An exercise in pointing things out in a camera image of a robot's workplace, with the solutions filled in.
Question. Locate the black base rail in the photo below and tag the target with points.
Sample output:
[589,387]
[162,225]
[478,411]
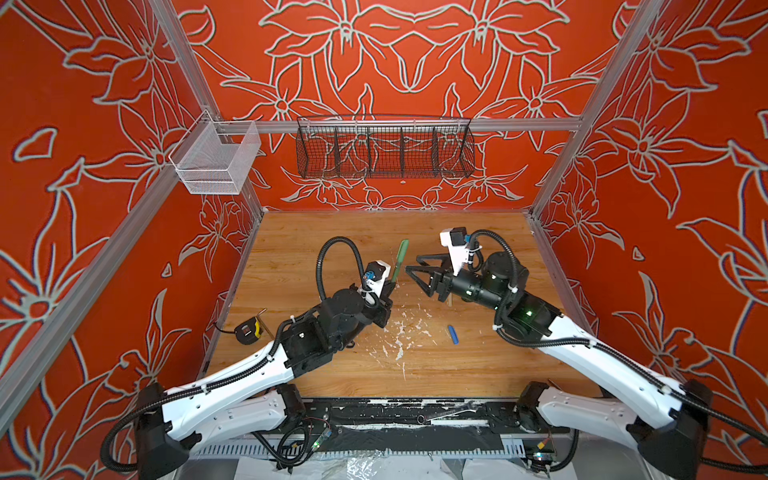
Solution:
[497,415]

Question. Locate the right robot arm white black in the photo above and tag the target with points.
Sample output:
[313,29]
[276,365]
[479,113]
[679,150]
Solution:
[662,418]

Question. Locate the yellow black tape measure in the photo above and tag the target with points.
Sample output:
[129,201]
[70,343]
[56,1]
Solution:
[249,331]

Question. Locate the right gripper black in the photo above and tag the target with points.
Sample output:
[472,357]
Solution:
[443,283]

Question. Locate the white mesh basket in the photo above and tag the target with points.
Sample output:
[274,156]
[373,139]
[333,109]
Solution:
[209,161]

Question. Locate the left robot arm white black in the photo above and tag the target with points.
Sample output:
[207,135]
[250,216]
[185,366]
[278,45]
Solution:
[170,422]

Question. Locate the green pen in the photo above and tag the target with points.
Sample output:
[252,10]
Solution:
[400,258]

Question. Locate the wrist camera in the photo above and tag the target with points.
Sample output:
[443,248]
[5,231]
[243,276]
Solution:
[374,278]
[456,241]

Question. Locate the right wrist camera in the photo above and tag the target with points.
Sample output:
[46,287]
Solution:
[456,241]

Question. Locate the black wire basket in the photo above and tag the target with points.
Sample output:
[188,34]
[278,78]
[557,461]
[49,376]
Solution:
[359,147]

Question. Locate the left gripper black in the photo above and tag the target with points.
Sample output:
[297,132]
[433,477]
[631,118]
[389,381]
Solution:
[382,306]

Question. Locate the blue pen cap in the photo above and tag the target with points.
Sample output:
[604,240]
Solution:
[453,335]

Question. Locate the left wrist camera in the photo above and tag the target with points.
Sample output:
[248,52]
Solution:
[374,278]

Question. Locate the white cable duct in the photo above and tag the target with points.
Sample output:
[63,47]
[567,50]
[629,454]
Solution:
[510,448]

